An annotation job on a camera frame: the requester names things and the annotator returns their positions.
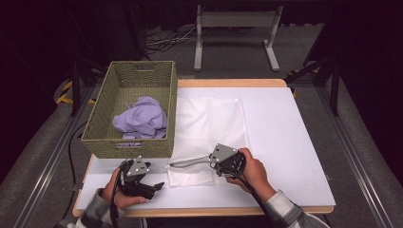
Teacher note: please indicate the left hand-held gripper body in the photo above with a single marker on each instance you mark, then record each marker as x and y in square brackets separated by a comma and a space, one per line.
[137, 167]

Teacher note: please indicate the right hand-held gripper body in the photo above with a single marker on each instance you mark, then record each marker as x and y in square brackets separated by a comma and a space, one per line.
[225, 153]

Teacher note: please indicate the white mesh laundry bag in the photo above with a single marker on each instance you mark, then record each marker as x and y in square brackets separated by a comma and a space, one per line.
[209, 126]

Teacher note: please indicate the lilac cloth garment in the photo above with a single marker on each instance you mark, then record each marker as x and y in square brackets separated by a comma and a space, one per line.
[142, 118]

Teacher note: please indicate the green woven basket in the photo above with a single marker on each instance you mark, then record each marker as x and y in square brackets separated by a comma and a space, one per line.
[136, 85]

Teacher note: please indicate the person's left hand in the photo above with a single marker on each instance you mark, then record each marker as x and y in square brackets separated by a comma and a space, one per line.
[115, 199]

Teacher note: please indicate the person's right hand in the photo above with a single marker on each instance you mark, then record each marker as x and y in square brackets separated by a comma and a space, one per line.
[256, 175]

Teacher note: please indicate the white table mat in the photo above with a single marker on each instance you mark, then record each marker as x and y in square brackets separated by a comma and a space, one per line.
[285, 126]

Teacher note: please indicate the black metal stand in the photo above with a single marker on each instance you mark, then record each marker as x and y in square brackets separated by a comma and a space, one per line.
[334, 91]
[75, 91]

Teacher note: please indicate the yellow black striped tape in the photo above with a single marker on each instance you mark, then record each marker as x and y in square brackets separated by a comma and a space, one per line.
[65, 90]

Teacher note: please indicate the grey metal stand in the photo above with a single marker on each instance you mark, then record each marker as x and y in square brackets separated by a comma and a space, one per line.
[236, 19]

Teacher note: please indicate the aluminium floor rail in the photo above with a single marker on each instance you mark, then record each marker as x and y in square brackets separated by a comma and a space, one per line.
[53, 161]
[358, 161]

